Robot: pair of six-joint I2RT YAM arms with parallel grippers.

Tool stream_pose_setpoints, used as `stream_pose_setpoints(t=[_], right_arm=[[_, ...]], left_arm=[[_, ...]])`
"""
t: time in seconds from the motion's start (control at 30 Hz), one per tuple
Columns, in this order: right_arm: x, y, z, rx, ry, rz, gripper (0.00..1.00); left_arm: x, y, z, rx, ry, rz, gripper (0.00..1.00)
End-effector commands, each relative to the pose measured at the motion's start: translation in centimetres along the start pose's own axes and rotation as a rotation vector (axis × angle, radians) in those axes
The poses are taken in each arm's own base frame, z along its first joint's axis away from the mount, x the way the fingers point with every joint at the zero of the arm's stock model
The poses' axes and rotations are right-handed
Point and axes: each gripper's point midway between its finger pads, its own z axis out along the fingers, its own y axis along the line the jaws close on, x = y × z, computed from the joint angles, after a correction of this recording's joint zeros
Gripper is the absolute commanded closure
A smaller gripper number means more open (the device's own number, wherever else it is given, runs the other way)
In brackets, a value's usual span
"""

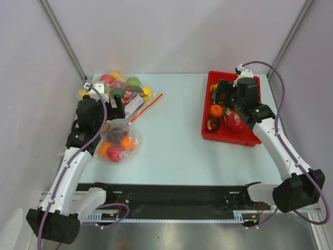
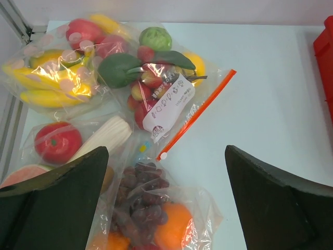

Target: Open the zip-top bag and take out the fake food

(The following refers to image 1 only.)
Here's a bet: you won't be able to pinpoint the clear zip bag blue seal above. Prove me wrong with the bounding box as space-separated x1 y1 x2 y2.
93 120 143 164

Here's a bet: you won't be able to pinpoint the orange fake tangerine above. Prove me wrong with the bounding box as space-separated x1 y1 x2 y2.
120 135 135 151
97 141 112 159

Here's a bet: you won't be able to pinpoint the purple fake grapes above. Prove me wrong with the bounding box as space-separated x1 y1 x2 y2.
106 127 128 145

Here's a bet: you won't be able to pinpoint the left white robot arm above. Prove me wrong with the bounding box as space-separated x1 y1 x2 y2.
26 94 125 249

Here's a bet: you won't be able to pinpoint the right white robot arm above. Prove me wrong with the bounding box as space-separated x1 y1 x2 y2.
213 77 325 213

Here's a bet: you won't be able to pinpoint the fake tangerine in tray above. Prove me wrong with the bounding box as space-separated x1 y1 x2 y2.
209 104 224 118

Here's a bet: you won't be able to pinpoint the pink fake dragon fruit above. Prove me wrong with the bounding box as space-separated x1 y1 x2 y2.
223 108 247 132

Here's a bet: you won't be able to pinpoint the zip bag red seal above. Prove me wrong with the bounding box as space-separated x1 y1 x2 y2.
92 71 163 124

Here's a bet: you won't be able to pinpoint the dark red fake apple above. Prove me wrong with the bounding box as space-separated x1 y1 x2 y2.
206 117 221 133

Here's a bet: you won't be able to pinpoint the yellow bananas bag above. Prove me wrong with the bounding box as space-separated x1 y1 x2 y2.
76 88 89 100

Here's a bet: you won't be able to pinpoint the red plastic tray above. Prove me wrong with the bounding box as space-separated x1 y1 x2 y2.
201 71 261 146

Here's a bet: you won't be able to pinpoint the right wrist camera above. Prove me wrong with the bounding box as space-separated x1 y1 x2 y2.
235 64 253 78

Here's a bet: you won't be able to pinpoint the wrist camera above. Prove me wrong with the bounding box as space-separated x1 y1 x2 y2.
84 81 109 102
235 64 253 78

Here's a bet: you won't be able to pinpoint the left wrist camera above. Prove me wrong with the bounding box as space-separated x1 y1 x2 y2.
84 81 109 102

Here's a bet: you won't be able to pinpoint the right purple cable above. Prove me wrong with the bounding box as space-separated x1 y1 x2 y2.
241 61 330 226

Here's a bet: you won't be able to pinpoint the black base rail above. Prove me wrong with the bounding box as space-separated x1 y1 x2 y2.
76 182 271 220

